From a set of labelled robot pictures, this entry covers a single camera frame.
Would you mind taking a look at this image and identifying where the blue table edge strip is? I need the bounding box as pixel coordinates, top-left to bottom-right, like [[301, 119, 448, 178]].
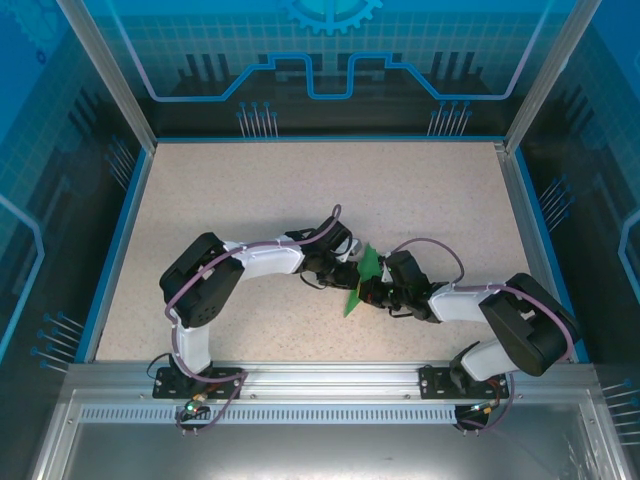
[[74, 147, 154, 364], [509, 147, 591, 364]]

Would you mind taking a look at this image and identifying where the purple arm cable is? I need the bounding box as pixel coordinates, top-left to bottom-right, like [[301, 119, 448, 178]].
[[164, 203, 344, 435], [394, 237, 577, 432]]

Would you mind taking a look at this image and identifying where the thin black cable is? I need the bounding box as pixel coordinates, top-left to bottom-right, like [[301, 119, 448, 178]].
[[144, 355, 169, 382]]

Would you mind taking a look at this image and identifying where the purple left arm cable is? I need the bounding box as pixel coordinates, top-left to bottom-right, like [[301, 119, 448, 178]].
[[164, 203, 344, 435]]

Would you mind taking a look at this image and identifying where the slotted grey cable duct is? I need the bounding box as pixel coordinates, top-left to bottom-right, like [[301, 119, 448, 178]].
[[78, 405, 501, 426]]

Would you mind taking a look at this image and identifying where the aluminium frame rail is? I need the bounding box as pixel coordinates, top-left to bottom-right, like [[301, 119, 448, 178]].
[[64, 360, 599, 404]]

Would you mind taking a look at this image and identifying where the aluminium side rail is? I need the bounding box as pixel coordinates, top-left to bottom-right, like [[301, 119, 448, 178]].
[[492, 141, 571, 362]]

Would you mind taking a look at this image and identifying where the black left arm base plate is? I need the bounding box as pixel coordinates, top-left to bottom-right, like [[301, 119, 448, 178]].
[[152, 366, 245, 400]]

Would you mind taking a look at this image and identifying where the grey metal tray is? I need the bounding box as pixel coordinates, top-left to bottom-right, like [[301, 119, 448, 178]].
[[29, 389, 626, 480]]

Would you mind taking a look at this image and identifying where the aluminium frame post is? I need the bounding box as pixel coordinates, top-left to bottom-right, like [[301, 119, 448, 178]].
[[502, 0, 601, 151], [54, 0, 160, 151]]

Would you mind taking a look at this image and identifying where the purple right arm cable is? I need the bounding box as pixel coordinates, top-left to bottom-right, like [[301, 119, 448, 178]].
[[394, 237, 577, 432]]

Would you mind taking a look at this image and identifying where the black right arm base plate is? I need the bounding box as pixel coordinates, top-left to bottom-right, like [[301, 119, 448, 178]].
[[418, 364, 512, 400]]

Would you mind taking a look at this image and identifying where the green paper sheet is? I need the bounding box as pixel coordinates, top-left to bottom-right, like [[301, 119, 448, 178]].
[[342, 243, 384, 318]]

